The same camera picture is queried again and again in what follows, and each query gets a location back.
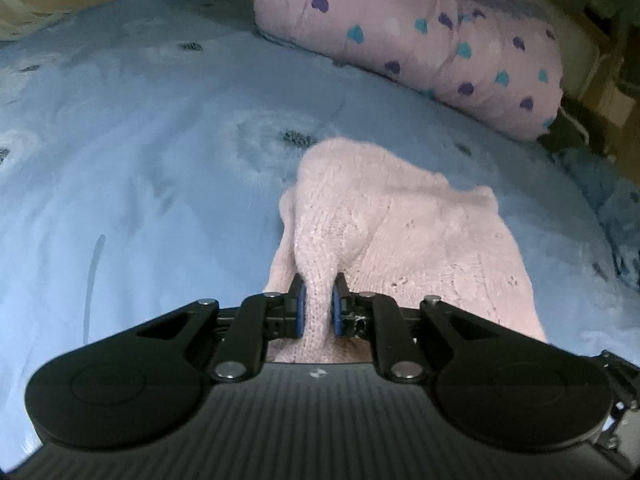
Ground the pink knit cardigan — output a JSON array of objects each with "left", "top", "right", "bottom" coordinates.
[{"left": 267, "top": 138, "right": 544, "bottom": 363}]

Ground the blue dandelion pillow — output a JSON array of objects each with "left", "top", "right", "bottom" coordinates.
[{"left": 551, "top": 148, "right": 639, "bottom": 292}]

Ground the pink heart-print rolled quilt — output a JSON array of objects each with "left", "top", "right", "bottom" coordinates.
[{"left": 254, "top": 0, "right": 563, "bottom": 140}]

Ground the black white-trimmed garment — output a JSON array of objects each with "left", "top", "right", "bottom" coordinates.
[{"left": 537, "top": 96, "right": 614, "bottom": 157}]

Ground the blue dandelion bed sheet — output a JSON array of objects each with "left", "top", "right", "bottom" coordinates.
[{"left": 1, "top": 0, "right": 639, "bottom": 470}]

